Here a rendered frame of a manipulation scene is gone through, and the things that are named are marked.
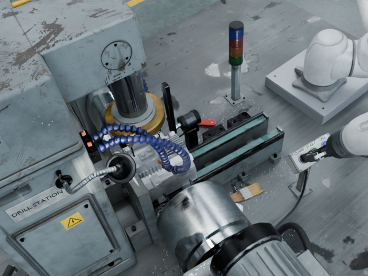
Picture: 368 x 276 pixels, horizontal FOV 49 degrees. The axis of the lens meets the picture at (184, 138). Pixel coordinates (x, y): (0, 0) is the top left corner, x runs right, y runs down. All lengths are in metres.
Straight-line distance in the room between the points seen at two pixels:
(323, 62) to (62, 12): 1.15
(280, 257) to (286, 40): 1.55
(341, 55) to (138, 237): 1.08
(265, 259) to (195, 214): 0.33
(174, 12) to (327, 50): 2.42
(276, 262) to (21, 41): 0.70
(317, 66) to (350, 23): 2.11
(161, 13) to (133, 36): 3.08
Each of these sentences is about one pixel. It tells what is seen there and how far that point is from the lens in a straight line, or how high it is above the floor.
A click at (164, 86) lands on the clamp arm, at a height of 1.25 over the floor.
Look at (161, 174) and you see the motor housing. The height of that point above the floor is 1.07.
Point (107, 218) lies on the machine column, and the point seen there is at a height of 1.17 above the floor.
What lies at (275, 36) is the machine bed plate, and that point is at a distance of 2.32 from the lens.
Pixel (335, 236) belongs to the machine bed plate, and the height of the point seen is 0.80.
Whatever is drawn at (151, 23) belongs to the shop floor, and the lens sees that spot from 3.89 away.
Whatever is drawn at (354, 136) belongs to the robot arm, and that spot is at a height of 1.40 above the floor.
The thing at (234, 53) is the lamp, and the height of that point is 1.09.
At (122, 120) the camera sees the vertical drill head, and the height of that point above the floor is 1.36.
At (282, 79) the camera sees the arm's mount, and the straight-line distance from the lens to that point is 1.98.
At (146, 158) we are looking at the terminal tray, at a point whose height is 1.12.
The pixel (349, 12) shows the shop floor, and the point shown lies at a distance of 4.02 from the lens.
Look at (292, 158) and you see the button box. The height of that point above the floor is 1.07.
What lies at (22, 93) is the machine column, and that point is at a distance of 0.81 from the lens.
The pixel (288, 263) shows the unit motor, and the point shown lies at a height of 1.35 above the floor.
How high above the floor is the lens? 2.20
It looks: 51 degrees down
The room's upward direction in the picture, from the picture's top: 8 degrees counter-clockwise
